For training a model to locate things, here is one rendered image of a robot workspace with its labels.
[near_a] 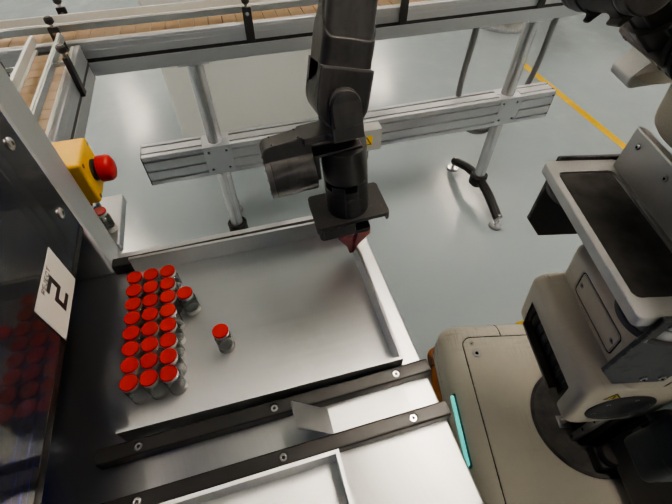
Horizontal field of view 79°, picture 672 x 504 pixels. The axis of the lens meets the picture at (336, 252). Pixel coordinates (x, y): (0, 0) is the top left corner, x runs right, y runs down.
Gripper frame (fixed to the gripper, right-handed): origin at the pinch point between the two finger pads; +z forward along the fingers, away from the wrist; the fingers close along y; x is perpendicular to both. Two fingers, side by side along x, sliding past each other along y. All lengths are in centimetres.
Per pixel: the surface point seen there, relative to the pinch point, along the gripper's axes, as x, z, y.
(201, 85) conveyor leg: -86, 13, 24
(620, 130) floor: -122, 105, -195
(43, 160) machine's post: -6.8, -20.9, 34.8
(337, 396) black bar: 22.1, 0.3, 7.8
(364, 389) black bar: 22.0, 0.6, 4.4
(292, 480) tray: 29.2, 1.5, 15.0
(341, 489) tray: 31.4, 1.9, 9.9
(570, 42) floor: -233, 107, -238
